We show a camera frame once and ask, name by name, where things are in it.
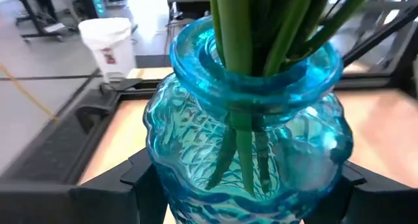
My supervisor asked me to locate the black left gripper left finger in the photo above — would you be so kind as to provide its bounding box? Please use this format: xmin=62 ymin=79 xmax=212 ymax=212
xmin=70 ymin=148 xmax=169 ymax=224

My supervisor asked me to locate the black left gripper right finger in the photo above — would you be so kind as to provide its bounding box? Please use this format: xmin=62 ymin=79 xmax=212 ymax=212
xmin=303 ymin=161 xmax=366 ymax=224

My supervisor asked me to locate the blue glass vase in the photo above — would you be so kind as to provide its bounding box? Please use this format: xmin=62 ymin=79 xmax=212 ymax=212
xmin=142 ymin=14 xmax=355 ymax=224

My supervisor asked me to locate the yellow artificial flower bunch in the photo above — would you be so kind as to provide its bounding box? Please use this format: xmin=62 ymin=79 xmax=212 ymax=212
xmin=261 ymin=0 xmax=319 ymax=78

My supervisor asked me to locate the white artificial flower bunch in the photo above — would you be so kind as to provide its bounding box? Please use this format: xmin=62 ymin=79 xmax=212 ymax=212
xmin=287 ymin=0 xmax=375 ymax=68

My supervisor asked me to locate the white bucket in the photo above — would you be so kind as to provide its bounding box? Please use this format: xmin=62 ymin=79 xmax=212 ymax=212
xmin=77 ymin=17 xmax=137 ymax=85

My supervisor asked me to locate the pink artificial tulip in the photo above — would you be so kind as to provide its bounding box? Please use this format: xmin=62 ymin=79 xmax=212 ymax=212
xmin=208 ymin=0 xmax=256 ymax=199

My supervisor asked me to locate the black desk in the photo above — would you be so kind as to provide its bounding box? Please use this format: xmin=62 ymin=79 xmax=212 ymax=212
xmin=166 ymin=0 xmax=212 ymax=21

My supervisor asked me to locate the black electronics cabinet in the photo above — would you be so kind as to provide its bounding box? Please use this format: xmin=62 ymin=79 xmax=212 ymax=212
xmin=78 ymin=0 xmax=131 ymax=19

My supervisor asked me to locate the black wheeled stand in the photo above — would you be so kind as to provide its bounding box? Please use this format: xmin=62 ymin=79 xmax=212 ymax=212
xmin=11 ymin=0 xmax=68 ymax=44

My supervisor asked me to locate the yellow cable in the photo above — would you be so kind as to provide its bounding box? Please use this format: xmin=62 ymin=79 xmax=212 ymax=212
xmin=0 ymin=63 xmax=60 ymax=123

